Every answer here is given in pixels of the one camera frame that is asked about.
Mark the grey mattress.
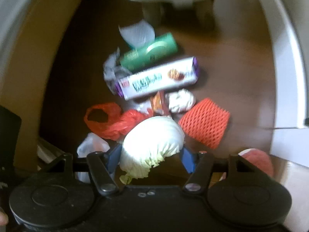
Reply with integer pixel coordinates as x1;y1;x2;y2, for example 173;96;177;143
0;0;55;83

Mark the red plastic bag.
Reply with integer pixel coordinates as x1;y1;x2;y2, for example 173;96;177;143
84;102;155;141

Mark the green snack packet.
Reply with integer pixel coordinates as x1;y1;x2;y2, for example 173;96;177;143
119;32;179;73

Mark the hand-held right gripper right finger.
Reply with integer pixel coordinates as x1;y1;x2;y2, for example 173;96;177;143
180;147;260;197

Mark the orange foam fruit net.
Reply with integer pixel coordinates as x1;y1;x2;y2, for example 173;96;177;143
178;98;230;150

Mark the orange snack wrapper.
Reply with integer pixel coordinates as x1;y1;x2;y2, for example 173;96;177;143
150;90;171;116

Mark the white plastic bag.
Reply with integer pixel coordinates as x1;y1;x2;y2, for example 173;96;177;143
77;132;110;183

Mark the white crumpled tissue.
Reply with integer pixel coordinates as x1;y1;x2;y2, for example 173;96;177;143
166;89;196;113

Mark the napa cabbage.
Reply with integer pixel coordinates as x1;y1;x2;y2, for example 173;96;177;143
119;115;186;184

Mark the grey plastic bag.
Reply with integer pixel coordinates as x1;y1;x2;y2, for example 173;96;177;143
118;20;155;49

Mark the pink foam fruit net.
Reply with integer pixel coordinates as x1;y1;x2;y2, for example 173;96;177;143
238;148;274;178

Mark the wooden bed frame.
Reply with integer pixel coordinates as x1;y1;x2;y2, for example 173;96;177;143
13;0;97;171

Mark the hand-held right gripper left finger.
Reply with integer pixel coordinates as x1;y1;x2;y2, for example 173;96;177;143
45;144;123;197

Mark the white baseboard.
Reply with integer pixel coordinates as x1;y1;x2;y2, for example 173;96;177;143
251;0;309;155

